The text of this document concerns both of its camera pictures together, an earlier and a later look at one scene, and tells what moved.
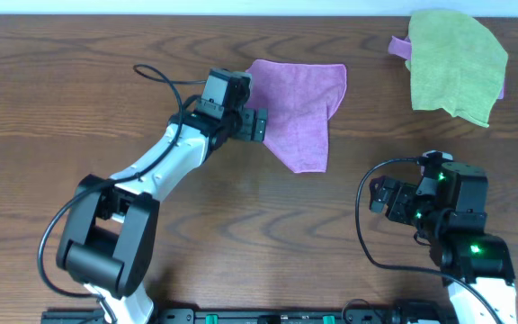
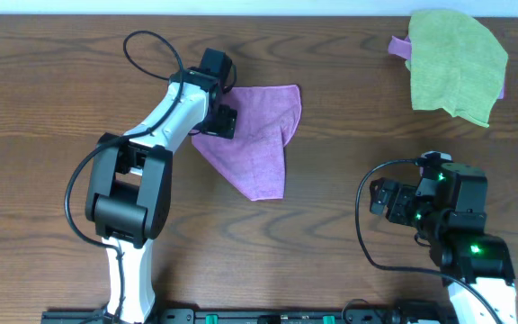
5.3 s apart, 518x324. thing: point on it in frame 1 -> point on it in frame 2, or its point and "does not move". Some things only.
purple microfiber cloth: [299, 98] -> [268, 117]
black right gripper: [400, 192] does not move
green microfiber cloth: [456, 64] does not move
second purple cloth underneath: [402, 48] does not move
